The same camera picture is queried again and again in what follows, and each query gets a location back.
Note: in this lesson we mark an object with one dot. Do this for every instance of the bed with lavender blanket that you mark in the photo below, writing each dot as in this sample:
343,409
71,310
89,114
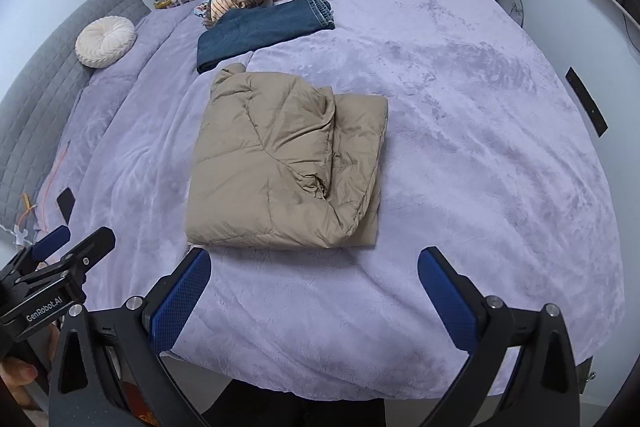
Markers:
475,157

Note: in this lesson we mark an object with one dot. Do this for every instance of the beige puffer jacket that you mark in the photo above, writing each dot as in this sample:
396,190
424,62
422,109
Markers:
260,157

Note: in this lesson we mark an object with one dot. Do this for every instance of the small yellow object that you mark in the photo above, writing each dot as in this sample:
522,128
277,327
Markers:
167,2

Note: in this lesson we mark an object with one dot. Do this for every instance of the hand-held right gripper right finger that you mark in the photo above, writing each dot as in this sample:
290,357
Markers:
445,302

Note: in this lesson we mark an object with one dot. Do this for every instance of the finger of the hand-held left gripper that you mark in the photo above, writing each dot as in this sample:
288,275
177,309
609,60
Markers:
92,247
52,242

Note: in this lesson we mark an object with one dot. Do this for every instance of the round white pillow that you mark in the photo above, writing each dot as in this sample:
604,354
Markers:
105,42

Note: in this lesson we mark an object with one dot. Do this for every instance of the person's left hand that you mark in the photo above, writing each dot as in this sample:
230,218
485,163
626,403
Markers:
15,377

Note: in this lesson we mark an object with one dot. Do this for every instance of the red patterned cloth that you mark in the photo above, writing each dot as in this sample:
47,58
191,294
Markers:
142,414

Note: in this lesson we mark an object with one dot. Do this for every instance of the folded blue jeans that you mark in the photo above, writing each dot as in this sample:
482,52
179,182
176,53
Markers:
260,27

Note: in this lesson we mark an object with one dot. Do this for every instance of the black phone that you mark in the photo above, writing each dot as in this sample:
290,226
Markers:
66,207

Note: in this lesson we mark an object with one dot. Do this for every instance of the grey quilted headboard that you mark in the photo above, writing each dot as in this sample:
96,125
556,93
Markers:
50,82

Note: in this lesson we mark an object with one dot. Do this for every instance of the standing fan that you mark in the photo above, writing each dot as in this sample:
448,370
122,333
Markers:
511,4

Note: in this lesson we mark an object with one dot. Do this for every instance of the black flat strip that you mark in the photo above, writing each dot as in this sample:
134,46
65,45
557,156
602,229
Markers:
585,102

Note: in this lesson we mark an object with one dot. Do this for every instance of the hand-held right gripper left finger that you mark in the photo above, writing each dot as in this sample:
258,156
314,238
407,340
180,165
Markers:
182,302

